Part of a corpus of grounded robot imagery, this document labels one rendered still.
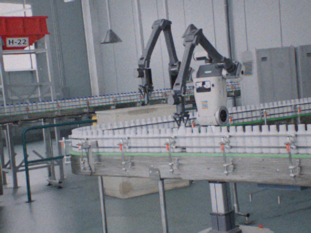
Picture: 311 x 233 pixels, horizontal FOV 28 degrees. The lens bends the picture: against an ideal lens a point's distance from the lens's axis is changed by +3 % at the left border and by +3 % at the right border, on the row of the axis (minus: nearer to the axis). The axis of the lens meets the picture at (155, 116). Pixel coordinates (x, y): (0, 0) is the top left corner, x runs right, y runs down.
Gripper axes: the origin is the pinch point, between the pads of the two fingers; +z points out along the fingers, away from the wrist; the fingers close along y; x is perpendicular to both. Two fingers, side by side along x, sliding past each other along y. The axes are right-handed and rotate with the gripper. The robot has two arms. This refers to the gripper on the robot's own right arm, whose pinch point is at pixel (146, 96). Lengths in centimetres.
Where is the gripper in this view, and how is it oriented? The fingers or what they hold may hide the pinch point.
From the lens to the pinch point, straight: 455.4
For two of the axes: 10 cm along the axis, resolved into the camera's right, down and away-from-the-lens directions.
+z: 0.9, 9.9, 0.6
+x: 7.4, -0.3, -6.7
